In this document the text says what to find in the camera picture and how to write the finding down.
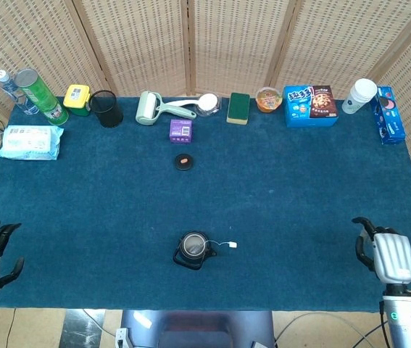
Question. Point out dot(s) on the dark blue cookie box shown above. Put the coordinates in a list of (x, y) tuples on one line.
[(390, 116)]

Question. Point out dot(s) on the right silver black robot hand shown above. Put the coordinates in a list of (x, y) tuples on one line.
[(395, 257)]

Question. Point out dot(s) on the green and yellow sponge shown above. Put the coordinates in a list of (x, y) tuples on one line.
[(238, 108)]

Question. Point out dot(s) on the small purple box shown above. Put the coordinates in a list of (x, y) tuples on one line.
[(180, 131)]

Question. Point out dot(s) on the woven bamboo folding screen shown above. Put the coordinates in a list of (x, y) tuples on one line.
[(227, 43)]

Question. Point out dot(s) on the pale green lint roller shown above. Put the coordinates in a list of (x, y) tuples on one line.
[(147, 108)]

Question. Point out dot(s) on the blue and brown cookie box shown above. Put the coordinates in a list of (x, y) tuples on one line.
[(310, 107)]

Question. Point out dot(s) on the clear plastic water bottle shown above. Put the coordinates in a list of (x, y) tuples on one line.
[(9, 87)]

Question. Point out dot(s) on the green container with yellow lid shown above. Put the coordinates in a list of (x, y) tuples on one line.
[(76, 99)]

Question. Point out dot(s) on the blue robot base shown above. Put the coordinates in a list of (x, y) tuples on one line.
[(198, 330)]

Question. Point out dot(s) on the blue carpet table cover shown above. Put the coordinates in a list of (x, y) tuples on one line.
[(82, 217)]

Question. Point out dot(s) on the stack of white paper cups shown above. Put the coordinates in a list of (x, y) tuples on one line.
[(358, 96)]

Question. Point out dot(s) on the small black round lid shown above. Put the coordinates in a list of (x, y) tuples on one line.
[(184, 165)]

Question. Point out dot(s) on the orange jelly cup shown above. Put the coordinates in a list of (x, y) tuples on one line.
[(268, 99)]

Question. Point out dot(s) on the light blue wet wipes pack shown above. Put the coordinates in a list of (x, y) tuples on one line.
[(29, 143)]

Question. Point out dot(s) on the white bracket on robot base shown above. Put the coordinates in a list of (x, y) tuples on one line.
[(121, 337)]

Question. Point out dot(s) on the tall green cylindrical can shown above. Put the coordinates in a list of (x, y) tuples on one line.
[(42, 96)]

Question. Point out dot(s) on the black mesh pen holder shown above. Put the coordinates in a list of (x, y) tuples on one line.
[(108, 112)]

